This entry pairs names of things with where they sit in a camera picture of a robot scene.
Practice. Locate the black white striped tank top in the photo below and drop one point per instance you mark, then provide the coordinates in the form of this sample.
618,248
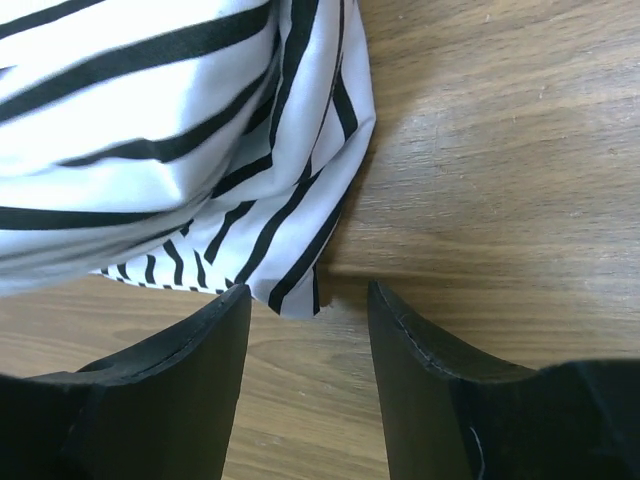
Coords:
183,145

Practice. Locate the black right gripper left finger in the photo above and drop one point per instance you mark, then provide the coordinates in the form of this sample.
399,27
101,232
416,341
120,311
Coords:
162,408

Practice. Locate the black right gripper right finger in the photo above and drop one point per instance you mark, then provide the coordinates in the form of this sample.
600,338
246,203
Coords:
452,411

